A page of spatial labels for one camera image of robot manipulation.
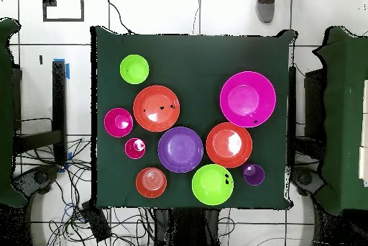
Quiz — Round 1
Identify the person's foot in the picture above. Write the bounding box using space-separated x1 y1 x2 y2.
255 0 278 24

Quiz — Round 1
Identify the small orange bowl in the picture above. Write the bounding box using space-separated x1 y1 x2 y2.
135 167 168 199

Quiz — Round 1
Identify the black floor cable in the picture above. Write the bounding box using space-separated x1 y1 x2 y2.
103 0 135 35

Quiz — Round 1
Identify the black tape square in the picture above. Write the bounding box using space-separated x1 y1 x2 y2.
42 0 86 23

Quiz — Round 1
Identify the blue tape strip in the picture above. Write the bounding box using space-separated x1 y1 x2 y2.
53 58 70 80
58 151 73 173

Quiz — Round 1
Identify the black metal stand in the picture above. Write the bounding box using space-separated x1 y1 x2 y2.
287 65 327 169
12 60 68 166

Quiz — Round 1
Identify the purple cup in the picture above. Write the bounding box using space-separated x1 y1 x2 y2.
241 163 266 187

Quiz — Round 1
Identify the large orange bowl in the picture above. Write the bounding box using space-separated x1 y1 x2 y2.
132 85 181 133
206 122 254 169

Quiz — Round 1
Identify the red cup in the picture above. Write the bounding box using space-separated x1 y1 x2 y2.
124 137 147 160

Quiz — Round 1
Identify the black power box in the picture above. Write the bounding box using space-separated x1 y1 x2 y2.
80 201 112 242

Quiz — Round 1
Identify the tangle of floor cables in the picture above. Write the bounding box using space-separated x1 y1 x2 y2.
14 137 156 246

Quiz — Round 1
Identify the small red bowl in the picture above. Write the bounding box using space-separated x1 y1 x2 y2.
103 107 134 138

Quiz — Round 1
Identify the dark green tablecloth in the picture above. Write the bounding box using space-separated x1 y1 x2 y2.
91 25 297 211

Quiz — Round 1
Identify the purple bowl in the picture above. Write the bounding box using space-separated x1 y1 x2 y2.
157 126 204 174

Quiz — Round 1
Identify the green cloth covered table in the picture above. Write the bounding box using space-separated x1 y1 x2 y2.
312 25 368 215
0 17 27 209

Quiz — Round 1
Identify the small green bowl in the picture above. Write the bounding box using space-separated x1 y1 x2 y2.
119 53 150 85

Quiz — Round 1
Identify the large pink bowl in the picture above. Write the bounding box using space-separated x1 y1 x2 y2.
219 70 277 129

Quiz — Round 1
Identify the large green bowl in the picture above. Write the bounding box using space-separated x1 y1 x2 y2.
191 163 234 206

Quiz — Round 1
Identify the gray pedestal leg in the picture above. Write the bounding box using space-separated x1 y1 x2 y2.
11 164 61 201
290 166 326 196

